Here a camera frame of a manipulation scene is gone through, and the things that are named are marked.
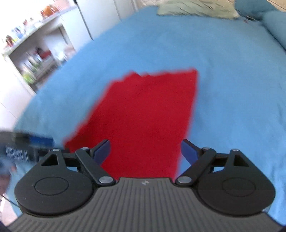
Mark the red knit sweater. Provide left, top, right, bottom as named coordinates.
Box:
left=65, top=69, right=198, bottom=179

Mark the blue bed sheet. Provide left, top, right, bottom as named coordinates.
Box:
left=16, top=7, right=285, bottom=224

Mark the red box on shelf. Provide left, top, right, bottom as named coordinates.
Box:
left=37, top=50, right=51, bottom=60

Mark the white shelf unit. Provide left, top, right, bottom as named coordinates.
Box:
left=3, top=1, right=92, bottom=92

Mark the white wardrobe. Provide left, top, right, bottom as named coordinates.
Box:
left=73, top=0, right=139, bottom=41

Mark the teal rolled duvet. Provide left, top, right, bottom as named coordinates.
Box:
left=262, top=11, right=286, bottom=49

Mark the green pillow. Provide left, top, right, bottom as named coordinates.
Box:
left=157, top=1, right=240, bottom=19

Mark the teal pillow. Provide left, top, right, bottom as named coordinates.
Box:
left=235, top=0, right=278, bottom=20

